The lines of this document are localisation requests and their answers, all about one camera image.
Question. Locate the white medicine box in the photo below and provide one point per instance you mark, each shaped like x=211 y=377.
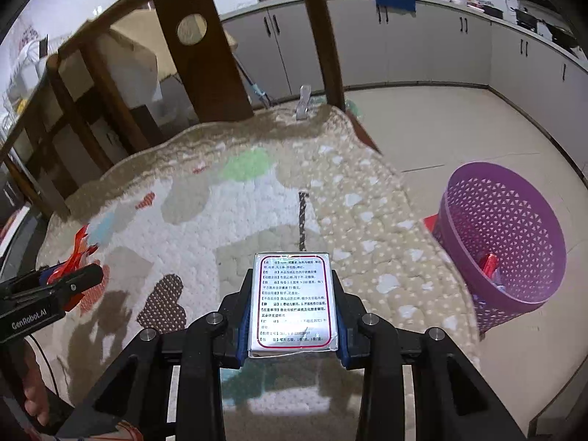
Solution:
x=294 y=303

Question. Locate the clear plastic clip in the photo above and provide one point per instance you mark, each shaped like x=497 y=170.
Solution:
x=303 y=103

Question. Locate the small red object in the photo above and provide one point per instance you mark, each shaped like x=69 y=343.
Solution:
x=432 y=224

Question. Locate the purple plastic basket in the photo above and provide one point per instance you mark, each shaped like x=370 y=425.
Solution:
x=505 y=220

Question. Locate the quilted heart-print blanket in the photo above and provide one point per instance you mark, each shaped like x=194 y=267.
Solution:
x=275 y=183

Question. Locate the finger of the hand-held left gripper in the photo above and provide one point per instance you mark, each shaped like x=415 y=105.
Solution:
x=27 y=280
x=78 y=280

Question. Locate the red foil wrapper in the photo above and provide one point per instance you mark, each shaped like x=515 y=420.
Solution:
x=76 y=252

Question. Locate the green plastic bag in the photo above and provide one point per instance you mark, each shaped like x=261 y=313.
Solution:
x=354 y=110

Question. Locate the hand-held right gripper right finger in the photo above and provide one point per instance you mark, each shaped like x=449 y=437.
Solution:
x=347 y=358

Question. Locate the beige cardboard sheet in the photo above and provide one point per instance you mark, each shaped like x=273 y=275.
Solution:
x=138 y=64

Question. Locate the grey kitchen cabinets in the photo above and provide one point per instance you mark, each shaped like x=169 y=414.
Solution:
x=413 y=46

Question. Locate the blue hanging cloth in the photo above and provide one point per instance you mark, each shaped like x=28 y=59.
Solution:
x=395 y=1

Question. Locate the black cooking pot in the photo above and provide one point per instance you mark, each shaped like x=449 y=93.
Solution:
x=526 y=19

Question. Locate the person's left hand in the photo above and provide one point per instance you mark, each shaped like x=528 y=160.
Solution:
x=36 y=395

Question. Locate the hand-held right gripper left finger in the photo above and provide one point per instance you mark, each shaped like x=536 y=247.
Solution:
x=243 y=349

